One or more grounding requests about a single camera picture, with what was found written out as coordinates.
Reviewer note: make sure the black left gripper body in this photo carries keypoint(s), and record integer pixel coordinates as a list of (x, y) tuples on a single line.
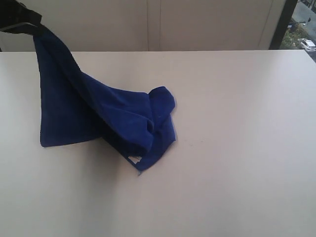
[(16, 18)]

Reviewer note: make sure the blue towel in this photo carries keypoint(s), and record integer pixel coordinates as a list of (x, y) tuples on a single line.
[(77, 108)]

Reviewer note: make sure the white parked car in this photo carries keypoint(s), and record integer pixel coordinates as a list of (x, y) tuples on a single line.
[(308, 45)]

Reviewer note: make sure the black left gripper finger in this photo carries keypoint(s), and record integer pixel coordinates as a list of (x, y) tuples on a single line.
[(42, 30)]

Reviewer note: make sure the black window frame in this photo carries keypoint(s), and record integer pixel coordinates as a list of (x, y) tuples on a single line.
[(282, 24)]

